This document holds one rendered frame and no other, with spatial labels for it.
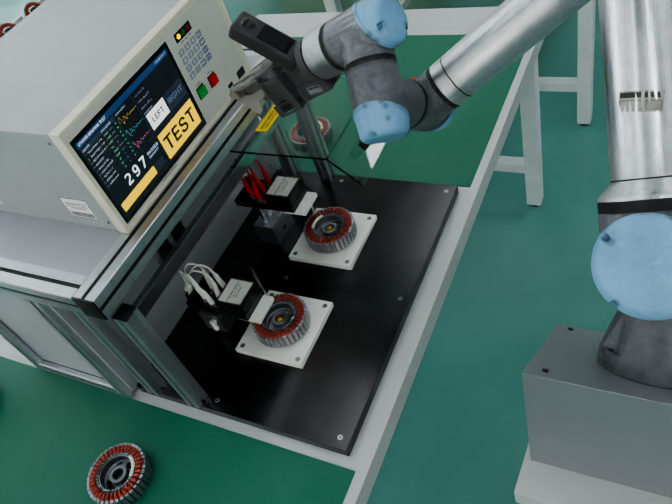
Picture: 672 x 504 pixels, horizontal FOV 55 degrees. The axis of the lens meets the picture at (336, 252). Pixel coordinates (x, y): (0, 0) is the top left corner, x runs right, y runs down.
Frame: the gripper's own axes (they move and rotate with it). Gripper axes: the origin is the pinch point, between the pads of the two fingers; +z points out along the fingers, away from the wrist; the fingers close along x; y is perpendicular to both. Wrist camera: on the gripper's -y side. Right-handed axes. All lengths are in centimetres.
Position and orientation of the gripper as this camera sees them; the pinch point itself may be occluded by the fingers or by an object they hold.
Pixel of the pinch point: (232, 89)
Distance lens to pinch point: 116.1
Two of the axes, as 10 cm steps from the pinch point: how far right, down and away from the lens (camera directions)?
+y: 6.1, 6.5, 4.5
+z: -6.9, 1.5, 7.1
